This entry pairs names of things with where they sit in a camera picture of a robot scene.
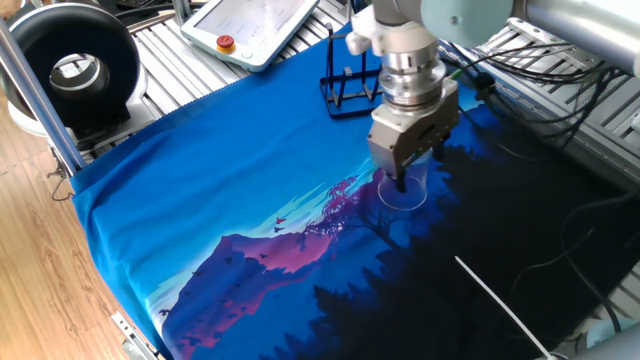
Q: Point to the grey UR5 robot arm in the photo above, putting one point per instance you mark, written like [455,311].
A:
[500,20]

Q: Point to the grey Schunk gripper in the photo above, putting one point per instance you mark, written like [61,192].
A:
[400,135]

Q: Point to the metal corner bracket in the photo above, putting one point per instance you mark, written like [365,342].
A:
[131,337]

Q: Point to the white teach pendant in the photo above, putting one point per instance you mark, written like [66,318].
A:
[250,25]

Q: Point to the black round duct fan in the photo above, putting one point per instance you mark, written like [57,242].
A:
[30,65]

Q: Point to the blue landscape print cloth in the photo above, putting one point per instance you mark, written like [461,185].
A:
[225,175]

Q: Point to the aluminium table edge rail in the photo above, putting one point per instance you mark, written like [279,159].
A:
[590,145]

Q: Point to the aluminium frame post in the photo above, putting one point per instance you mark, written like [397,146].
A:
[40,105]

